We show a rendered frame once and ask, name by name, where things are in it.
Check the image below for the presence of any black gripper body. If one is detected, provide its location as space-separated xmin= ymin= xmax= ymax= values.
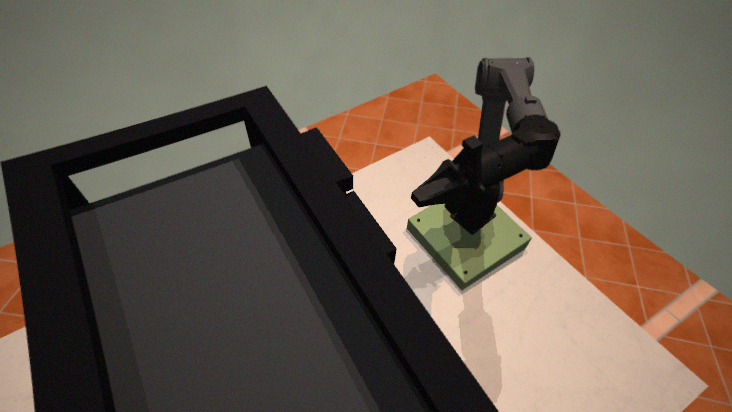
xmin=444 ymin=135 xmax=504 ymax=215

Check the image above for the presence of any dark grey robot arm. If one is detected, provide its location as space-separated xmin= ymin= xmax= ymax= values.
xmin=450 ymin=57 xmax=560 ymax=235

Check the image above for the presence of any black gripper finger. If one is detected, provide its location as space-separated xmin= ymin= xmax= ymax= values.
xmin=411 ymin=159 xmax=469 ymax=205
xmin=411 ymin=194 xmax=467 ymax=207

